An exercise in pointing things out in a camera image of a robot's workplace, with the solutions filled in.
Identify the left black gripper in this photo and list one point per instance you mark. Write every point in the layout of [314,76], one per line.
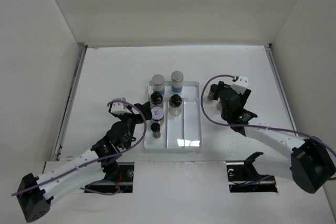
[146,107]

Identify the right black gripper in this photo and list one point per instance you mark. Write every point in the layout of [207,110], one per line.
[244,97]

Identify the white-lid red-label jar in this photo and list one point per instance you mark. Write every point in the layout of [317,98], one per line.
[157,115]

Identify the black-cap brown spice bottle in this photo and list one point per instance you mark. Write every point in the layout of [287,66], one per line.
[156,100]

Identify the small black-cap spice bottle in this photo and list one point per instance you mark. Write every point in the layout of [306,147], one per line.
[156,130]

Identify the silver-lid blue-label spice jar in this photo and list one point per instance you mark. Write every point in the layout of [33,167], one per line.
[158,84]

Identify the black-cap cream sauce bottle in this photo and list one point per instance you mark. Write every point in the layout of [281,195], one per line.
[175,105]

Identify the pink-lid small jar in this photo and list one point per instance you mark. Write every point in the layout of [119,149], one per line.
[219,106]

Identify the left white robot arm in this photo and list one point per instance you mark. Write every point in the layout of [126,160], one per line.
[37,194]

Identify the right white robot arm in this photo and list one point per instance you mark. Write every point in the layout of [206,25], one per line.
[307,161]

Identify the white divided organizer tray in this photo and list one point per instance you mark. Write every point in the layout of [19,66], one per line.
[179,133]

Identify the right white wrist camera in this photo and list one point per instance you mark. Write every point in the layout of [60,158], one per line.
[240,84]

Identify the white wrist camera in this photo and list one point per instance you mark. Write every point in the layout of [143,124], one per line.
[240,84]
[118,107]

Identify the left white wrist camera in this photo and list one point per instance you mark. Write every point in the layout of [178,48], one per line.
[118,107]

